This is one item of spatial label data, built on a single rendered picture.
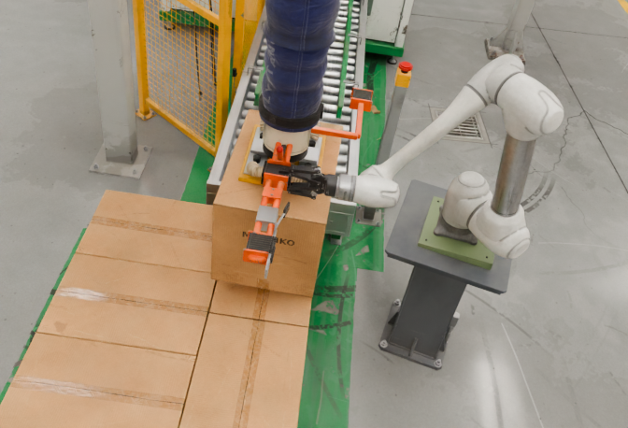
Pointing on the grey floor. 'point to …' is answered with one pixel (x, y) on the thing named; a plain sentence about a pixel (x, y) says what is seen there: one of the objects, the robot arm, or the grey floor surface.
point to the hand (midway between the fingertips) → (277, 177)
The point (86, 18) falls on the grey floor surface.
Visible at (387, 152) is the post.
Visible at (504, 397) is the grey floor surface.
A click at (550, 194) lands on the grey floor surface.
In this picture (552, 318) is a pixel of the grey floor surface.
